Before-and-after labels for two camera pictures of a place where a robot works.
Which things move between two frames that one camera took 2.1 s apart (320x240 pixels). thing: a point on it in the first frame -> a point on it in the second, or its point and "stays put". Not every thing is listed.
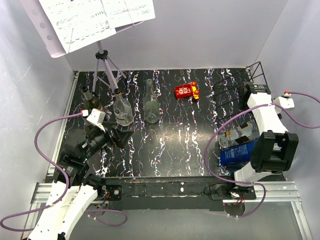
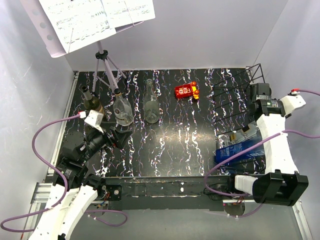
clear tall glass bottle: (151, 105) stays put
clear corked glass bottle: (122, 109) stays put
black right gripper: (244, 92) -> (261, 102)
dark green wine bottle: (93, 102) stays put
